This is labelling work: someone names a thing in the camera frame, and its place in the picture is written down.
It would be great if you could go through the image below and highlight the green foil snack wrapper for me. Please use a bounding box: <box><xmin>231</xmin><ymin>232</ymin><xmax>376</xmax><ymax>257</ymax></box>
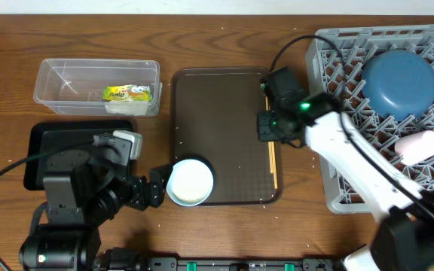
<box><xmin>102</xmin><ymin>84</ymin><xmax>153</xmax><ymax>102</ymax></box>

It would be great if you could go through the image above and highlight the light blue rice bowl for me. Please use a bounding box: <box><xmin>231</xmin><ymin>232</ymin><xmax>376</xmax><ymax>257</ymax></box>
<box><xmin>167</xmin><ymin>159</ymin><xmax>214</xmax><ymax>207</ymax></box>

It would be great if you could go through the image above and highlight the pink cup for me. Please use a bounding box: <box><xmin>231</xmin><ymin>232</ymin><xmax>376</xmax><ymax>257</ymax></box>
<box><xmin>394</xmin><ymin>130</ymin><xmax>434</xmax><ymax>166</ymax></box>

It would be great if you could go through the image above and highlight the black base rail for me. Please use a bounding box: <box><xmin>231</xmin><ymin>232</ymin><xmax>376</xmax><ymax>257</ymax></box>
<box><xmin>91</xmin><ymin>248</ymin><xmax>346</xmax><ymax>271</ymax></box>

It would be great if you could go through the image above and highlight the black plastic bin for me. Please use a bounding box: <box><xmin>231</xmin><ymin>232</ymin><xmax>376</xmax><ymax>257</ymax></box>
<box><xmin>23</xmin><ymin>120</ymin><xmax>133</xmax><ymax>190</ymax></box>

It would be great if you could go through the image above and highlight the dark brown serving tray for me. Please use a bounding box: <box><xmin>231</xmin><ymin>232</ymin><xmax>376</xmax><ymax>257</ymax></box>
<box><xmin>171</xmin><ymin>66</ymin><xmax>283</xmax><ymax>206</ymax></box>

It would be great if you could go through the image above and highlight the white tissue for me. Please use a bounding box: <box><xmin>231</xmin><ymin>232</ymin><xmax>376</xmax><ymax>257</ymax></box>
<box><xmin>105</xmin><ymin>101</ymin><xmax>149</xmax><ymax>116</ymax></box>

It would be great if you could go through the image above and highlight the grey dishwasher rack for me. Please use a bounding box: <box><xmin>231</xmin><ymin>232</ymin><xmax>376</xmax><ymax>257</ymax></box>
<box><xmin>304</xmin><ymin>23</ymin><xmax>434</xmax><ymax>215</ymax></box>

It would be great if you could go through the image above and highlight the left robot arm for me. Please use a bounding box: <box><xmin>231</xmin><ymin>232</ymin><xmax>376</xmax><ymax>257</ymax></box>
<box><xmin>19</xmin><ymin>130</ymin><xmax>172</xmax><ymax>270</ymax></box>

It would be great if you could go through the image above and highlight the blue plate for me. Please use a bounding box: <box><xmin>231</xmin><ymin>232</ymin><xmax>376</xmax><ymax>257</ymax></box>
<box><xmin>362</xmin><ymin>50</ymin><xmax>434</xmax><ymax>121</ymax></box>

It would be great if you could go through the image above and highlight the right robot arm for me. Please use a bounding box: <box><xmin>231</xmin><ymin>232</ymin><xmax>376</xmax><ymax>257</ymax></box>
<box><xmin>257</xmin><ymin>68</ymin><xmax>434</xmax><ymax>270</ymax></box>

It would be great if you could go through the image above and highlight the clear plastic bin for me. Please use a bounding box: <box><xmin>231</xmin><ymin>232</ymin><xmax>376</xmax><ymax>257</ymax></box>
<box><xmin>33</xmin><ymin>59</ymin><xmax>162</xmax><ymax>117</ymax></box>

